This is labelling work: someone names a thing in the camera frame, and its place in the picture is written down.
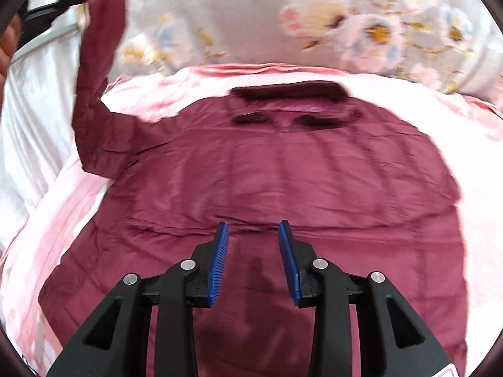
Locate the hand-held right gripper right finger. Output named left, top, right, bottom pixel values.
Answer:
left=277, top=220, right=456, bottom=377

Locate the white bed sheet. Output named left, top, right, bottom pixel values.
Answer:
left=0, top=4, right=91, bottom=252

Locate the metal bed rail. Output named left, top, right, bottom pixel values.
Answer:
left=11, top=24, right=77, bottom=63

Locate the person's left hand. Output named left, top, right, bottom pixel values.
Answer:
left=0, top=15, right=21, bottom=87

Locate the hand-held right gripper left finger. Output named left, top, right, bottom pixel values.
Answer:
left=46, top=222, right=230, bottom=377

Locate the maroon padded jacket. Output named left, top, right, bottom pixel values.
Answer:
left=39, top=0, right=470, bottom=377

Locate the floral grey quilt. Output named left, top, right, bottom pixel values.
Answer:
left=84, top=0, right=503, bottom=96

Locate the pink blanket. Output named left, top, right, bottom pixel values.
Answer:
left=0, top=63, right=503, bottom=377

